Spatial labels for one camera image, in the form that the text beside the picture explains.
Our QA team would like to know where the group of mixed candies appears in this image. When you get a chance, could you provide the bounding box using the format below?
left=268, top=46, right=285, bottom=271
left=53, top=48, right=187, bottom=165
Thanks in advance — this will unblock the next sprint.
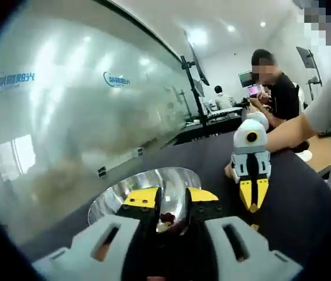
left=157, top=212, right=185, bottom=235

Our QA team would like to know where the black monitor pole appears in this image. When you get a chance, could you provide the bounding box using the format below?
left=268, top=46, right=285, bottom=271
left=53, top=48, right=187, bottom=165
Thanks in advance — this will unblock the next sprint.
left=181, top=55, right=208, bottom=127

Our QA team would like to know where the pink laptop screen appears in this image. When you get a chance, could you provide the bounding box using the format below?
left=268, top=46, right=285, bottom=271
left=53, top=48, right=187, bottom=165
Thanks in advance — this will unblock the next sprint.
left=249, top=84, right=263, bottom=98

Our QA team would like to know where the wooden desk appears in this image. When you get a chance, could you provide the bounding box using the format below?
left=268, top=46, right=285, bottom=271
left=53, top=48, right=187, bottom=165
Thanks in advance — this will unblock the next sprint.
left=296, top=135, right=331, bottom=174

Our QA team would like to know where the steel bowl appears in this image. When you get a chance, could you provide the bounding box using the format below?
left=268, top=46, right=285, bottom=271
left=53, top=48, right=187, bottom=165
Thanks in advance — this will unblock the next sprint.
left=88, top=166, right=203, bottom=227

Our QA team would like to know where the black monitor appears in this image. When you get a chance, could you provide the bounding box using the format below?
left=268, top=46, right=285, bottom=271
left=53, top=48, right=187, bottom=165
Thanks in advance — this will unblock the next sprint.
left=184, top=30, right=211, bottom=87
left=296, top=46, right=318, bottom=69

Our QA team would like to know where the small white object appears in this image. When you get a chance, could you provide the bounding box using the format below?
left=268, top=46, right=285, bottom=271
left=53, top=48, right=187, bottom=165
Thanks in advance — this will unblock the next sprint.
left=298, top=149, right=313, bottom=162

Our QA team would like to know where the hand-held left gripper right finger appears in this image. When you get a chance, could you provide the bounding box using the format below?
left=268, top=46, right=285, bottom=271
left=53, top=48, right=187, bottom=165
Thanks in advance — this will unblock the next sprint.
left=184, top=187, right=304, bottom=281

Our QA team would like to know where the black monitor stand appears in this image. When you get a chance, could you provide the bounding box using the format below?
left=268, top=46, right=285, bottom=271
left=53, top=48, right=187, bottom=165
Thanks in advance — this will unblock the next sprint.
left=308, top=49, right=323, bottom=98

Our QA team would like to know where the white keyboard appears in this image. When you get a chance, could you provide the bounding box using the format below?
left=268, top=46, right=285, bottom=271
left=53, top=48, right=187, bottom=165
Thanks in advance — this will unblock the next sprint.
left=209, top=107, right=243, bottom=116

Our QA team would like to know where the black desk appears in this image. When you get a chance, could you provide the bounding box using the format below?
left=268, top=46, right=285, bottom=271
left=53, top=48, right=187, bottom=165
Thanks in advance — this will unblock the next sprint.
left=168, top=114, right=244, bottom=146

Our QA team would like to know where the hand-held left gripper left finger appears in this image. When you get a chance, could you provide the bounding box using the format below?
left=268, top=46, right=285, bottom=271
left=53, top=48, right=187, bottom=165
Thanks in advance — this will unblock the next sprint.
left=32, top=187, right=163, bottom=281

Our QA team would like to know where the lit wall screen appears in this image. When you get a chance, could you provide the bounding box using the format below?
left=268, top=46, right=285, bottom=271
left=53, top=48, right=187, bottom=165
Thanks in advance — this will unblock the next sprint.
left=238, top=71, right=256, bottom=88

